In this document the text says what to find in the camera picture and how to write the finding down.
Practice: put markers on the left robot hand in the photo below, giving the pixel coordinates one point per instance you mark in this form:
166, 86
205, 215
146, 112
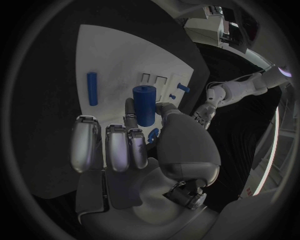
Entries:
204, 114

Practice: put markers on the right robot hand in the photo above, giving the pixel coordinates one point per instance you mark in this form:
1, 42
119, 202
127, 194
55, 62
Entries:
187, 150

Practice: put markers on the fat blue cylinder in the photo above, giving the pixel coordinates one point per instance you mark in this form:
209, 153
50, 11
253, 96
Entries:
144, 105

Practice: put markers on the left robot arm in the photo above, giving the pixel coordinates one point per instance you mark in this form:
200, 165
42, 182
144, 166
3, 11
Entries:
243, 88

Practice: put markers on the white task board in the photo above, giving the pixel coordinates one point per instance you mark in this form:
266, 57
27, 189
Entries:
117, 65

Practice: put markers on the small blue peg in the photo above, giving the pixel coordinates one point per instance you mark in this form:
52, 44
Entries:
172, 96

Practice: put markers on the blue gear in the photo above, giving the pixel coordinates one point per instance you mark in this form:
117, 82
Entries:
153, 134

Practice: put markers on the long blue cylinder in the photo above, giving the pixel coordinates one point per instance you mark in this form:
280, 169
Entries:
92, 88

